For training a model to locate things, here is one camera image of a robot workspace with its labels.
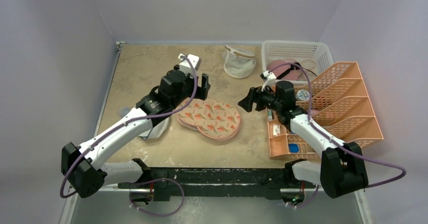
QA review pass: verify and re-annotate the floral mesh laundry bag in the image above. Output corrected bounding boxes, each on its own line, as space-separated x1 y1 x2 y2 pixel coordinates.
175 98 242 141

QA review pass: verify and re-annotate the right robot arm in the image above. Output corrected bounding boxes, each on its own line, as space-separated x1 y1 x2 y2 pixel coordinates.
238 81 368 198

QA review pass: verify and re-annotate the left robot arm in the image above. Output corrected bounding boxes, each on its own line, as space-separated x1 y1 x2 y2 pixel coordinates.
60 65 210 198

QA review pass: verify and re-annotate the pink bra in basket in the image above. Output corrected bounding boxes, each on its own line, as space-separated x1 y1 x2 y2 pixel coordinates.
266 58 302 81

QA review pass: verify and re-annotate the white round mesh bag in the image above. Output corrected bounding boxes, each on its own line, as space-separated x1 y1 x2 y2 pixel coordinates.
118 106 170 140

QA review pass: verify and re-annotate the white marker in organizer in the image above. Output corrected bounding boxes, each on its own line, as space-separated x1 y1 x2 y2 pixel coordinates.
267 109 273 121

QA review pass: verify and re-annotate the white box in organizer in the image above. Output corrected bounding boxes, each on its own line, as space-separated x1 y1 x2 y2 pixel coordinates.
272 124 281 136

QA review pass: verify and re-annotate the blue item in organizer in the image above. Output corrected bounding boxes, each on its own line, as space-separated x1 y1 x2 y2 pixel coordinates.
288 143 300 153

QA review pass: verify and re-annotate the white plastic basket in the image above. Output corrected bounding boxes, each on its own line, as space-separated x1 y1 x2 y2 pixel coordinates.
261 40 334 80

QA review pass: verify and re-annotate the orange plastic desk organizer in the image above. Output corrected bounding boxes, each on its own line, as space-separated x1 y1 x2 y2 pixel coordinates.
267 62 383 160

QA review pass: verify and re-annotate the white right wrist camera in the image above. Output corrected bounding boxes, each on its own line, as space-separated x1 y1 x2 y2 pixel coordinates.
260 70 277 91

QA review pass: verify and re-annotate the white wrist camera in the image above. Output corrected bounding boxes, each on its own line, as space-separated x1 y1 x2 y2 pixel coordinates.
260 70 277 91
178 53 201 74

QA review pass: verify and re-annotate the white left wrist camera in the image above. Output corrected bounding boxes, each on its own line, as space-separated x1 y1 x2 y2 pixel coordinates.
178 53 201 74

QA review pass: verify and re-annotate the white mesh drawstring bag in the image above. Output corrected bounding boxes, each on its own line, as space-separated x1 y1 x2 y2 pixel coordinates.
222 45 256 79

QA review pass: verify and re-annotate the metal corner bracket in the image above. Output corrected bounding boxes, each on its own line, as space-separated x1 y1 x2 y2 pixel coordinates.
116 41 127 53

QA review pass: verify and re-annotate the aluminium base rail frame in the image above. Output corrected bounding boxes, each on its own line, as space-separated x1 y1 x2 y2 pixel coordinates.
61 167 373 223

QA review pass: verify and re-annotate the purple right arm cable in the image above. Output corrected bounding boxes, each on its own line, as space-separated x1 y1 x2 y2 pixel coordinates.
269 62 407 210

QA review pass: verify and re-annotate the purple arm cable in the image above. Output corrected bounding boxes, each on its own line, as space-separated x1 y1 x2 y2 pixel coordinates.
59 54 198 217
269 62 407 210

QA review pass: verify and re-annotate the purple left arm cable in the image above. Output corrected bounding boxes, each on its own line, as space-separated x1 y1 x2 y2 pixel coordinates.
59 54 198 217

